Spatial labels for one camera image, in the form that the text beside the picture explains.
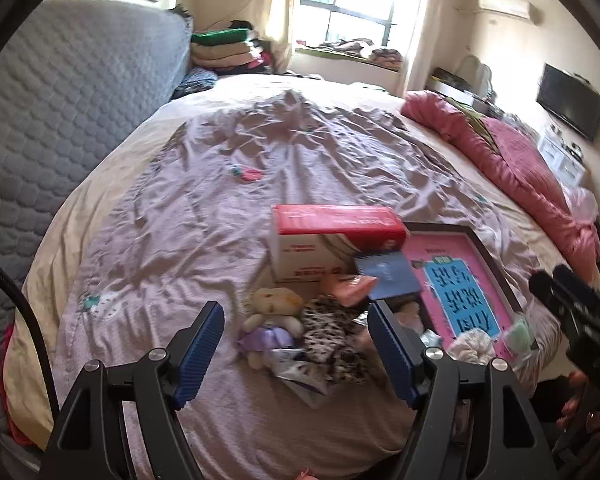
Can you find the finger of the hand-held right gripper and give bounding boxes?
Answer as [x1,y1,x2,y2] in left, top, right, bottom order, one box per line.
[553,263,600,342]
[528,269,582,334]

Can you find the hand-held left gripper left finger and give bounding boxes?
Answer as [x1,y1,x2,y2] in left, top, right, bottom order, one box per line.
[39,301,226,480]

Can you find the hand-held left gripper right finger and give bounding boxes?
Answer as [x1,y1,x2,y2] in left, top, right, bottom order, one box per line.
[367,300,556,480]

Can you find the leopard print scrunchie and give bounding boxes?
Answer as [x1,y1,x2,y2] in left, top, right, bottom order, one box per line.
[300,296,376,386]

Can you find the pink pouch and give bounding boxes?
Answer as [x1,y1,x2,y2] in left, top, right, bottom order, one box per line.
[325,274,378,307]

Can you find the small dark blue box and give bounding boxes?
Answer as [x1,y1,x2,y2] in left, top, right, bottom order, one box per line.
[354,251,422,301]

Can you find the pink framed picture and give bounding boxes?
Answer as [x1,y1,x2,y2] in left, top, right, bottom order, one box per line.
[402,222,541,366]

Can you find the person's right hand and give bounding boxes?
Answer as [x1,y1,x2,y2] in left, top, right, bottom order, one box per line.
[555,370,588,431]

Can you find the cream plush toy purple dress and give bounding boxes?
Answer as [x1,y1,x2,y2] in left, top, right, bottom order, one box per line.
[237,287,306,368]

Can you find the white scrunchie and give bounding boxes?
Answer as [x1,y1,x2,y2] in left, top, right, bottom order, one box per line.
[447,330,496,365]

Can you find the silver foil packet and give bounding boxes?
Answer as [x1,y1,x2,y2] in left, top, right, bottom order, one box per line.
[270,347,346,408]

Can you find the pink quilt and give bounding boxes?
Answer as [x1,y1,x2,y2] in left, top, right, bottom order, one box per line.
[400,90,600,283]

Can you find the white cabinet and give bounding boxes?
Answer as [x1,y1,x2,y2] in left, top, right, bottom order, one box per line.
[537,125,588,183]

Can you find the red and white box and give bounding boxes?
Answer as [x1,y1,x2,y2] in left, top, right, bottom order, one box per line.
[270,204,411,285]

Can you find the green cloth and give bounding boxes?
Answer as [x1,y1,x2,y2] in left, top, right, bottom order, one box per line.
[450,100,501,151]

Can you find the black flat television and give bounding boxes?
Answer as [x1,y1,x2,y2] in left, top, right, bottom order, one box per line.
[536,62,600,142]

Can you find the red cloth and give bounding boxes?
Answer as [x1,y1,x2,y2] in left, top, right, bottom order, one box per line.
[0,325,46,451]

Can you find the cream bed cover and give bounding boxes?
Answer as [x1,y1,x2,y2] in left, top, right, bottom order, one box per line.
[2,74,576,453]

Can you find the dark patterned pillow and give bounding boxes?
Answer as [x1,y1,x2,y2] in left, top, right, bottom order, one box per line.
[172,67,218,101]

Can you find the grey quilted headboard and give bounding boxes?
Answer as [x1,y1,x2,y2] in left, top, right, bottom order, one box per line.
[0,0,193,441]

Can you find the white air conditioner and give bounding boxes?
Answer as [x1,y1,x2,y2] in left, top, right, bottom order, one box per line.
[477,0,538,25]

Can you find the cream curtain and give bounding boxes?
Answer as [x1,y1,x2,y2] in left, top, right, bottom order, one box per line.
[402,0,481,98]
[265,0,306,76]

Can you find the clothes pile on windowsill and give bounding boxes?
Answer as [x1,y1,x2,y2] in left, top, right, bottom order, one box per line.
[320,37,403,68]

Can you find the stack of folded clothes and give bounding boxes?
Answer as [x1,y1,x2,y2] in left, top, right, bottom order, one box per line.
[190,20,276,78]

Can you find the window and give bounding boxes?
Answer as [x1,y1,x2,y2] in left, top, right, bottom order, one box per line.
[295,0,431,61]

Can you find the black cable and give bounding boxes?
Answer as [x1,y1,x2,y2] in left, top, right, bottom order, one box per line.
[0,251,61,411]

